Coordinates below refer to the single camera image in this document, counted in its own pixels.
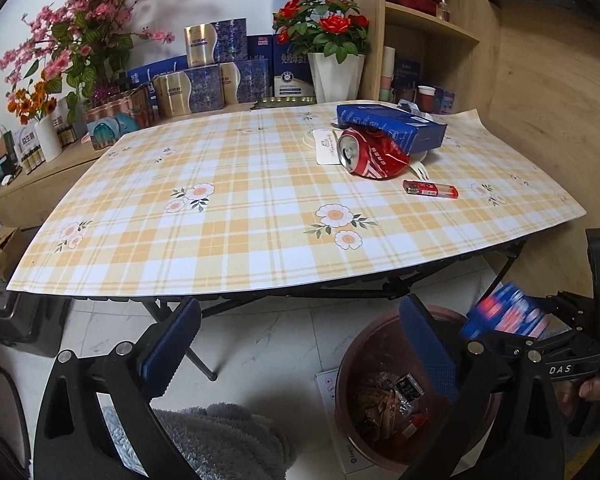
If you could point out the red rose plant white pot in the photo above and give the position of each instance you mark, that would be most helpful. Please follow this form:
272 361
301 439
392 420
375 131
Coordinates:
337 70

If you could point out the row of small brown bottles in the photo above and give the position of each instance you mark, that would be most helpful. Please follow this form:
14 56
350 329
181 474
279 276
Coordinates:
34 160

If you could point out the black tissue packet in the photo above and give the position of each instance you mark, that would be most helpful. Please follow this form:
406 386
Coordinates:
409 387

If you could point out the pink blossom artificial plant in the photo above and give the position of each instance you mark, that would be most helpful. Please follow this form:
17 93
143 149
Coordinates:
80 35

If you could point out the fluffy fleece clothing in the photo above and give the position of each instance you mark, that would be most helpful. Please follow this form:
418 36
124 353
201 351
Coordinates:
220 445

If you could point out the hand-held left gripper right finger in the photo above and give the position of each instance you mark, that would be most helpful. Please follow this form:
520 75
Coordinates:
427 345

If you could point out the dark blue illustrated box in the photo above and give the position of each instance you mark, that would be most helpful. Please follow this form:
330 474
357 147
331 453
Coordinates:
407 77

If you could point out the purple box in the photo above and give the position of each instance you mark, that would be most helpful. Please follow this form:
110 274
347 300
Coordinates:
446 101

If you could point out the black folding table frame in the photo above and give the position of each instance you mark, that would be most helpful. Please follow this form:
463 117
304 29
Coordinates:
202 360

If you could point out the white flat carton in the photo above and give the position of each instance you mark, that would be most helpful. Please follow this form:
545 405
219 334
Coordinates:
325 390

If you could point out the cardboard box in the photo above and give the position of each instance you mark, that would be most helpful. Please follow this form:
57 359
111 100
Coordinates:
5 252

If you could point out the stack of pastel cups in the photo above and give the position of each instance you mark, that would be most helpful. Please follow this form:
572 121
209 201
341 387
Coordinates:
387 75

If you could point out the red paper cup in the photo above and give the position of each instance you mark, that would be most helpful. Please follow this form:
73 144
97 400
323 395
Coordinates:
425 99

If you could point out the green gold leaf tray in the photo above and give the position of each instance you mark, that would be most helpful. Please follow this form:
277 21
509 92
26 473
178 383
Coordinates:
285 102

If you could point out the blue box red label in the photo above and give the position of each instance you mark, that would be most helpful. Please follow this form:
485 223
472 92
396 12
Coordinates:
505 310

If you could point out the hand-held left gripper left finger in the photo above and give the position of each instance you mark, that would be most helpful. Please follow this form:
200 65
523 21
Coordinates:
172 345

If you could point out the blue gold gift box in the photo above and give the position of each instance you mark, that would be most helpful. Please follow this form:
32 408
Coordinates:
190 92
215 42
247 82

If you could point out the grey speckled mat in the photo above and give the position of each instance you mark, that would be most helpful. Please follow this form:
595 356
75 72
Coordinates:
115 430

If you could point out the orange flowers white ribbed vase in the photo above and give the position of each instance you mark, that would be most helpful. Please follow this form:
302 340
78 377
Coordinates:
47 140

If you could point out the black case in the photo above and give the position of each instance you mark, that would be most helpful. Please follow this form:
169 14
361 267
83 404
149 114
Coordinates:
25 322

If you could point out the wooden shelf unit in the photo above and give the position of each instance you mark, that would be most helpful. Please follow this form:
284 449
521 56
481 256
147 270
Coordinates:
460 70

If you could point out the dark blue box red logo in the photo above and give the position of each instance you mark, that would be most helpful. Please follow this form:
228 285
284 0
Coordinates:
260 49

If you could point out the long dark blue carton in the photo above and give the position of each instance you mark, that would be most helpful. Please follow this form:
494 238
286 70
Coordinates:
390 122

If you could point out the copper corrugated planter box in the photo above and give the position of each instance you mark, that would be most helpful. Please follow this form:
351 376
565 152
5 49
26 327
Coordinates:
125 110

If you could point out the white plastic fork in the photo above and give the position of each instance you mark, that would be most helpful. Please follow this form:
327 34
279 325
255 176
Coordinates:
419 170

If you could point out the brown plastic bin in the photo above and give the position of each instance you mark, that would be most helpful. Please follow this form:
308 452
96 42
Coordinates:
350 375

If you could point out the red lighter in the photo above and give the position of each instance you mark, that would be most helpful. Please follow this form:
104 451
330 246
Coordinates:
430 189

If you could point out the dark blue box white emblem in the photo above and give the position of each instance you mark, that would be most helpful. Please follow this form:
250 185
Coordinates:
292 77

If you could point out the clear glass bottle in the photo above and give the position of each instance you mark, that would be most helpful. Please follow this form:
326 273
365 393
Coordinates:
444 10

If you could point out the crushed red can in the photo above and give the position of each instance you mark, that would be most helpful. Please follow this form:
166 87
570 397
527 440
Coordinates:
375 160

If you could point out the red cigarette box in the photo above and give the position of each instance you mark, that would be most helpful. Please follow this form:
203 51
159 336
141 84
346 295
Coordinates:
416 425

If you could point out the blue white flat box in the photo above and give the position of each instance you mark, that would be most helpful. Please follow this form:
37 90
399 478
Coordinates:
155 72

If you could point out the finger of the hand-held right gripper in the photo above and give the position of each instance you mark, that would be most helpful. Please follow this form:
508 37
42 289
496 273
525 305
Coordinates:
520 346
575 306

